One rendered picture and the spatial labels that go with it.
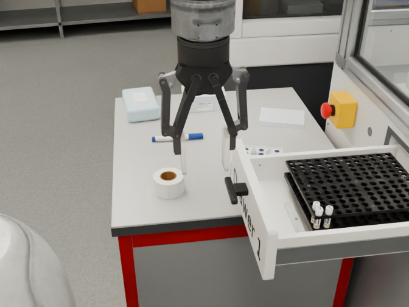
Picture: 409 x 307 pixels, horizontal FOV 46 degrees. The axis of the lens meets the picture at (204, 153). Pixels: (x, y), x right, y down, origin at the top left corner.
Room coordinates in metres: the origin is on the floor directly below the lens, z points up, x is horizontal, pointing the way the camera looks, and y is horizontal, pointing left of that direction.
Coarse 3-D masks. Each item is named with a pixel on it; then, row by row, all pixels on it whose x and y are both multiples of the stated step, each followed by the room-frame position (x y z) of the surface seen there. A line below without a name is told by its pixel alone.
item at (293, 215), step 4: (284, 204) 0.74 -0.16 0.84; (288, 204) 0.73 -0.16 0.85; (292, 204) 0.73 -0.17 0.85; (288, 208) 0.72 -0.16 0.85; (292, 208) 0.72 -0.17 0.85; (288, 212) 0.71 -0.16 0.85; (292, 212) 0.71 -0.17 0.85; (288, 216) 0.71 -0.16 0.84; (292, 216) 0.70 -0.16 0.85; (296, 216) 0.70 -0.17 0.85; (292, 220) 0.69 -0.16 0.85; (296, 220) 0.69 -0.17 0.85; (292, 224) 0.69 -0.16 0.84; (296, 224) 0.67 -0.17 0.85; (300, 224) 0.67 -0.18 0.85; (296, 228) 0.66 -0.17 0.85; (300, 228) 0.66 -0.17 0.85; (296, 232) 0.66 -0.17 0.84
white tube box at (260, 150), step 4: (248, 148) 1.02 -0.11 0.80; (256, 148) 1.02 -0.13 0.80; (260, 148) 1.02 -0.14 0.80; (264, 148) 1.02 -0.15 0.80; (268, 148) 1.02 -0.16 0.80; (272, 148) 1.02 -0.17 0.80; (276, 148) 1.02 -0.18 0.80; (280, 148) 1.02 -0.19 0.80; (248, 152) 1.00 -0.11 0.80; (256, 152) 1.00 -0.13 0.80; (260, 152) 1.00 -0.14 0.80; (264, 152) 1.00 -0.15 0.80; (272, 152) 1.00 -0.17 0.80; (276, 152) 1.02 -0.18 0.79; (280, 152) 1.00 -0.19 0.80
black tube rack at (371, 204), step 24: (312, 168) 0.78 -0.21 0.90; (336, 168) 0.78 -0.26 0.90; (360, 168) 0.78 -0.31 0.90; (384, 168) 0.78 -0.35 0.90; (312, 192) 0.70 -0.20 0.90; (336, 192) 0.75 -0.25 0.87; (360, 192) 0.70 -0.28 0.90; (384, 192) 0.70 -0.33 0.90; (408, 192) 0.70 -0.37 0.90; (336, 216) 0.64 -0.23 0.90; (360, 216) 0.67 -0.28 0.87; (384, 216) 0.68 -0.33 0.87; (408, 216) 0.67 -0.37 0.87
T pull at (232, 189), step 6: (228, 180) 0.72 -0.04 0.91; (228, 186) 0.70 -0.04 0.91; (234, 186) 0.71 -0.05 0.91; (240, 186) 0.71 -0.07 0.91; (246, 186) 0.71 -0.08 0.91; (228, 192) 0.69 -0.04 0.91; (234, 192) 0.69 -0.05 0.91; (240, 192) 0.69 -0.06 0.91; (246, 192) 0.69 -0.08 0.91; (234, 198) 0.67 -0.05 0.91; (234, 204) 0.67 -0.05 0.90
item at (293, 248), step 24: (264, 168) 0.83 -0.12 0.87; (408, 168) 0.82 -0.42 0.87; (264, 192) 0.79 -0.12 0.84; (288, 192) 0.79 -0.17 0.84; (288, 240) 0.59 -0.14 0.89; (312, 240) 0.59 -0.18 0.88; (336, 240) 0.60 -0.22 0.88; (360, 240) 0.60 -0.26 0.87; (384, 240) 0.61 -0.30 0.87; (408, 240) 0.62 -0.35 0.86
